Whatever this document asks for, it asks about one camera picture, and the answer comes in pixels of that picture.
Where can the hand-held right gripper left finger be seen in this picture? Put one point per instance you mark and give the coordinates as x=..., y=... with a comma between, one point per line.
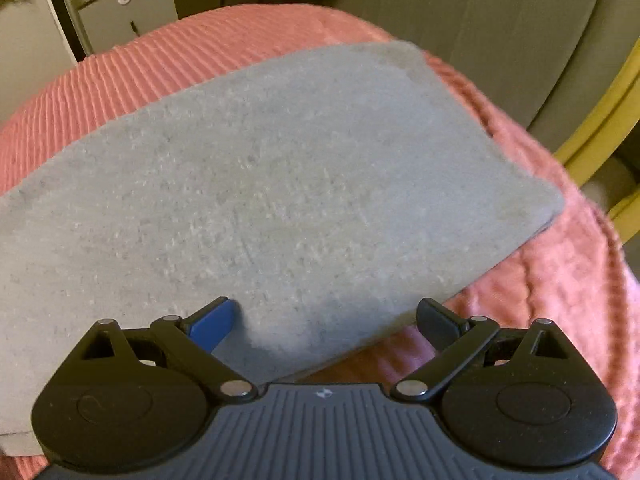
x=212, y=322

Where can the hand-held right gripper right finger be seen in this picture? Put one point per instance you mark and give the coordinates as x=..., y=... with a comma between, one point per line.
x=440, y=325

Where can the grey pants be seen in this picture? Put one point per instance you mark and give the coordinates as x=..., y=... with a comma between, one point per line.
x=280, y=185

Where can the pink ribbed blanket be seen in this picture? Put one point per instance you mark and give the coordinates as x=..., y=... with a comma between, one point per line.
x=550, y=310

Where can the white cabinet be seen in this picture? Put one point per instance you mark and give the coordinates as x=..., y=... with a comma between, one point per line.
x=130, y=20

